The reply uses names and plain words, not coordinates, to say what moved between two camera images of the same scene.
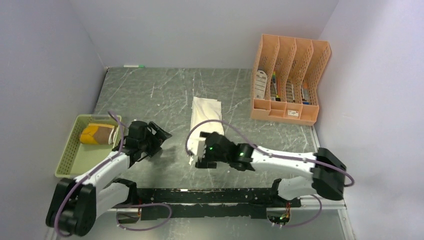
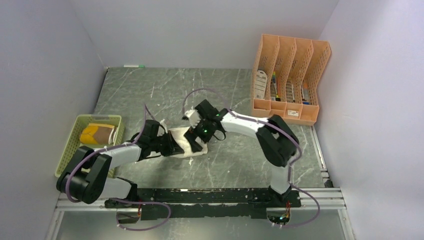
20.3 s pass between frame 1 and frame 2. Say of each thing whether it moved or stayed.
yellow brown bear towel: stayed
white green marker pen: stayed
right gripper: moved
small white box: stayed
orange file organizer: stayed
